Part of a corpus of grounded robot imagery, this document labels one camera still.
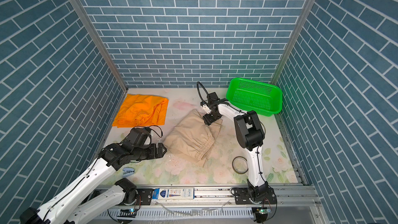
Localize white slotted cable duct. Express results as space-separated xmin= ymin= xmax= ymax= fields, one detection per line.
xmin=97 ymin=207 xmax=254 ymax=220

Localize orange shorts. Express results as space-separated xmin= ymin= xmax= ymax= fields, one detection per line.
xmin=112 ymin=94 xmax=169 ymax=128

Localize blue white small clip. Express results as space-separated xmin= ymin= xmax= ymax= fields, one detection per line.
xmin=122 ymin=167 xmax=135 ymax=178

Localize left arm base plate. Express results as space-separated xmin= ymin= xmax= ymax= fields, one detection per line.
xmin=122 ymin=188 xmax=154 ymax=206

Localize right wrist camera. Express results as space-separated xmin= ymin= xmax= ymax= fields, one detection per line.
xmin=201 ymin=102 xmax=211 ymax=114

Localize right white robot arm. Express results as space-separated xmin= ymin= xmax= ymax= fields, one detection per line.
xmin=201 ymin=92 xmax=276 ymax=204

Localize white blue paper box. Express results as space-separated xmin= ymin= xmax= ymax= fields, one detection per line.
xmin=152 ymin=187 xmax=194 ymax=200

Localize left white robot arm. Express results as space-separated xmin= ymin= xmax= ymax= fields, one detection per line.
xmin=20 ymin=127 xmax=167 ymax=224

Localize black tape ring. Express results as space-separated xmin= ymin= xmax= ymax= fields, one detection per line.
xmin=231 ymin=156 xmax=249 ymax=175

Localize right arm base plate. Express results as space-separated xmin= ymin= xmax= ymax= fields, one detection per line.
xmin=230 ymin=187 xmax=277 ymax=205

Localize green plastic basket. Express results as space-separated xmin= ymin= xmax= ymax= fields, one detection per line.
xmin=226 ymin=78 xmax=283 ymax=117

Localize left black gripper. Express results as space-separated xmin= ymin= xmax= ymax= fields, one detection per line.
xmin=133 ymin=141 xmax=170 ymax=161

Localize beige shorts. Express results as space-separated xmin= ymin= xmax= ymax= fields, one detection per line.
xmin=163 ymin=110 xmax=222 ymax=167

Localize aluminium front rail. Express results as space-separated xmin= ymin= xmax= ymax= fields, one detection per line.
xmin=137 ymin=184 xmax=321 ymax=207

